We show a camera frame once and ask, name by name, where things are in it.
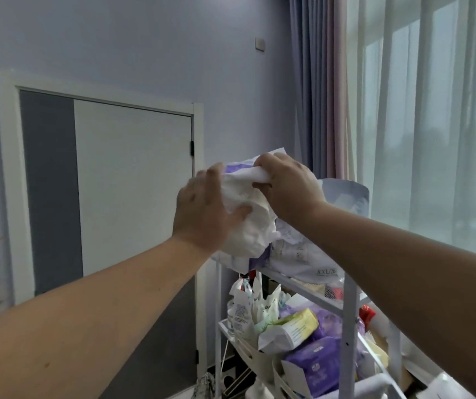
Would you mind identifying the sheer white curtain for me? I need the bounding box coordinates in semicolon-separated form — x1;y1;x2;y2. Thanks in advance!
345;0;476;262

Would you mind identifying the person's left hand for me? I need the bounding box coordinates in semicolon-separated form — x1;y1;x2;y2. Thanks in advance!
171;162;253;256

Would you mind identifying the grey and white door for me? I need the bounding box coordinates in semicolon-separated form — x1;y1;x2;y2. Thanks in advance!
0;66;210;399

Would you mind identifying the purple diaper bag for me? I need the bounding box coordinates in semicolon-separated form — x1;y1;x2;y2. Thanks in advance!
211;147;288;274

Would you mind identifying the white storage basket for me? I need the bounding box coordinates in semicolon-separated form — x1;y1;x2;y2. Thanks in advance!
273;361;388;399
237;336;284;385

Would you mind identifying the pink curtain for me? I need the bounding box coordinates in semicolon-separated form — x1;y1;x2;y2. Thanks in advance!
331;0;357;181

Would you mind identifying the person's left forearm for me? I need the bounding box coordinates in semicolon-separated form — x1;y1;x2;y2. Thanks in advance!
0;236;213;399

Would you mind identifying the white metal shelf rack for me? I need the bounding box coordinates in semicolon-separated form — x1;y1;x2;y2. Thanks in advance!
214;261;407;399

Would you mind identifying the red topped bottle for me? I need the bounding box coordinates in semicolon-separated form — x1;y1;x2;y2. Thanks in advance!
359;305;376;329

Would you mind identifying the grey blue curtain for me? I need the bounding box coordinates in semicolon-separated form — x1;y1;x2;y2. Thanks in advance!
288;0;338;179

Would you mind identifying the white diaper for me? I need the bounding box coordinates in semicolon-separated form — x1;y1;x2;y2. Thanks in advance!
217;166;282;260

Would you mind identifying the pale grey diaper bag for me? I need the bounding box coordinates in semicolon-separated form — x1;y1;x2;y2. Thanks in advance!
269;178;371;287

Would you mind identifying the person's right forearm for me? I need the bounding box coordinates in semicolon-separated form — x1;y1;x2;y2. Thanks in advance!
289;201;476;399

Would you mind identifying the person's right hand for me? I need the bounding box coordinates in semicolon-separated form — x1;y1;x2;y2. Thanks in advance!
251;152;329;229

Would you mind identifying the purple soft pack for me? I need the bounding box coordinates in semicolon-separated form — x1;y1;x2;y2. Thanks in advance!
279;305;343;397

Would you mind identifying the white pouch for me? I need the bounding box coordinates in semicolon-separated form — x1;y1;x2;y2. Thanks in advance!
229;278;256;341

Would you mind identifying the beige patterned fabric bag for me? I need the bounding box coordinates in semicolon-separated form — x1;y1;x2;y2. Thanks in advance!
192;371;216;399

